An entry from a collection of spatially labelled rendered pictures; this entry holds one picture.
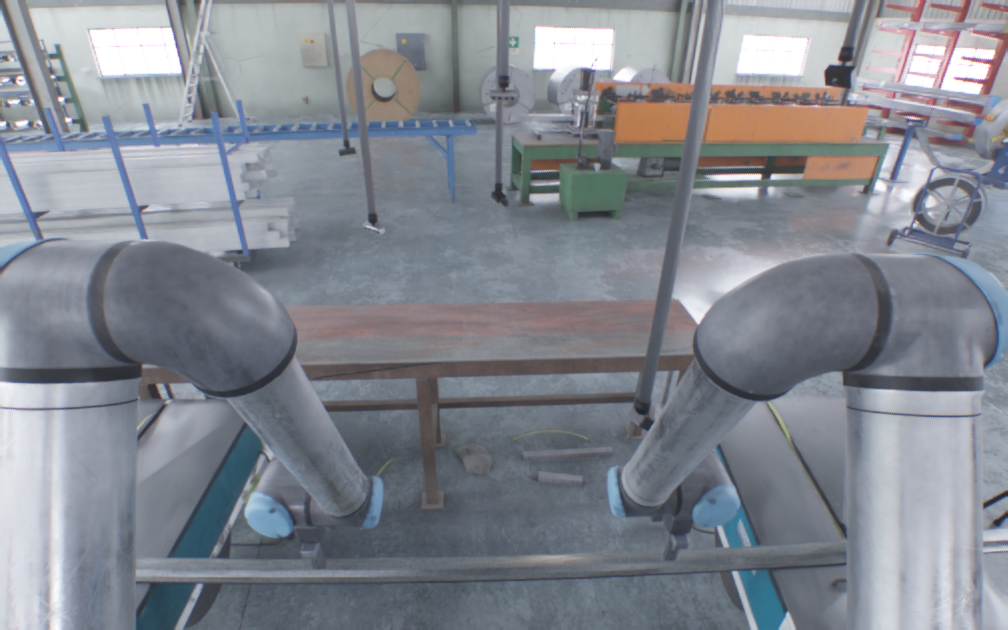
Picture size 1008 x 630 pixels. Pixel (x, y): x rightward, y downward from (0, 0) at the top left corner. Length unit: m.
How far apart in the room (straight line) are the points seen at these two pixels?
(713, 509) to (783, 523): 0.65
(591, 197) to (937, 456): 5.40
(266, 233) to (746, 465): 4.07
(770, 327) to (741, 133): 6.83
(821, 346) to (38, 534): 0.70
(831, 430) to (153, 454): 2.22
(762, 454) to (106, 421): 1.68
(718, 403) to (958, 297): 0.24
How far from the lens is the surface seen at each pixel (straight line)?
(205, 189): 4.80
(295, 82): 14.11
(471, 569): 1.36
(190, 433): 1.96
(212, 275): 0.52
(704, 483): 1.03
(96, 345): 0.55
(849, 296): 0.53
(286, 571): 1.44
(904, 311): 0.56
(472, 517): 2.42
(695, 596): 2.34
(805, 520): 1.70
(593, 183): 5.79
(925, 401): 0.58
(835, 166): 8.36
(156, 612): 1.64
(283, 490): 1.01
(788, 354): 0.53
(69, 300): 0.55
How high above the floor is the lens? 1.89
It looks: 30 degrees down
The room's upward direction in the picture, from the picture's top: 1 degrees clockwise
